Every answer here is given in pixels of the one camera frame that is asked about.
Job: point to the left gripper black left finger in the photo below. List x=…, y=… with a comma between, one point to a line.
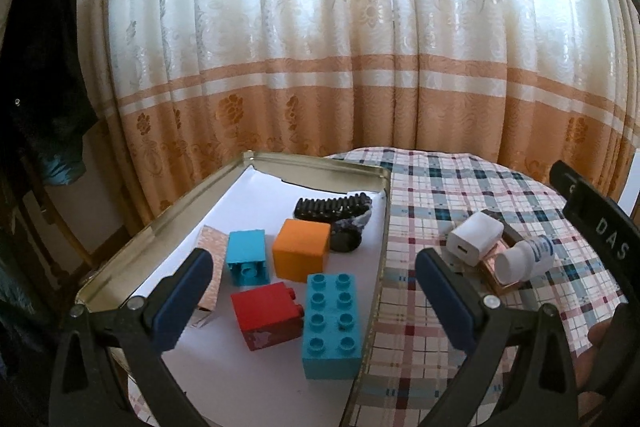
x=86, y=388

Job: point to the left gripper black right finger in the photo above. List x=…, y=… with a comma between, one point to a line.
x=541, y=387

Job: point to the white pill bottle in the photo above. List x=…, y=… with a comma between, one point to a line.
x=525, y=260

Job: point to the white usb charger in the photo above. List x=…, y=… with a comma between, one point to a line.
x=471, y=241

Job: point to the pink patterned long box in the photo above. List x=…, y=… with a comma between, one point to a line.
x=215, y=243

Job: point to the red toy block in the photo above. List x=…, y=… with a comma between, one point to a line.
x=268, y=315

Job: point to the teal bear toy block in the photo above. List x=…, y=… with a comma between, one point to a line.
x=247, y=259

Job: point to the teal studded building brick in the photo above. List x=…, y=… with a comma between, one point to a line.
x=332, y=344

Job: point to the orange toy block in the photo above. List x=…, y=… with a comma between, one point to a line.
x=301, y=248

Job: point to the black grey hair claw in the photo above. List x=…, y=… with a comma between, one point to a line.
x=347, y=217

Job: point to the person's hand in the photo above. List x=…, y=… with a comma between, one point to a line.
x=584, y=363

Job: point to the gold metal tin tray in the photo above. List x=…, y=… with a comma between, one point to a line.
x=249, y=201

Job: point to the white paper liner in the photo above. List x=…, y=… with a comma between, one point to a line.
x=284, y=342

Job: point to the teal cloth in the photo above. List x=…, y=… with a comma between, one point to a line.
x=63, y=168

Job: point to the dark hanging coat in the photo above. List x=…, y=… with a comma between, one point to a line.
x=44, y=101

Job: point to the cream and orange curtain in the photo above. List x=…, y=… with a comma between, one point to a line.
x=185, y=85

